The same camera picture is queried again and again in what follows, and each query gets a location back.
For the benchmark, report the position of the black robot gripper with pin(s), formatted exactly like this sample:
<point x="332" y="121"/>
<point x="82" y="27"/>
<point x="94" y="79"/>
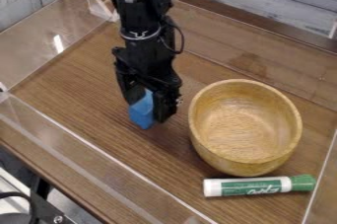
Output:
<point x="144" y="69"/>

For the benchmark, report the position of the blue rectangular block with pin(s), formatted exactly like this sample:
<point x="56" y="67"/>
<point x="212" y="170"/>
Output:
<point x="142" y="111"/>

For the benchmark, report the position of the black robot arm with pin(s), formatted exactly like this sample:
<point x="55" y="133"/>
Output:
<point x="143" y="19"/>

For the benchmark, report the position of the brown wooden bowl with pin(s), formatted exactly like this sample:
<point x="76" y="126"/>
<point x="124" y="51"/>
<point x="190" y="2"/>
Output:
<point x="244" y="127"/>

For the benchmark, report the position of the green white dry-erase marker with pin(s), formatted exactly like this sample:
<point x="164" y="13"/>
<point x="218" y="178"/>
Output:
<point x="252" y="186"/>

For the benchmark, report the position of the clear acrylic tray wall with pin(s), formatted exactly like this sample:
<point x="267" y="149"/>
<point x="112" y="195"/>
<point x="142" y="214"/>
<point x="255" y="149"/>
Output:
<point x="134" y="176"/>

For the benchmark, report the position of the black metal table frame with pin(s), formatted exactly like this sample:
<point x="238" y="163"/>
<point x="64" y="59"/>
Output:
<point x="46" y="213"/>

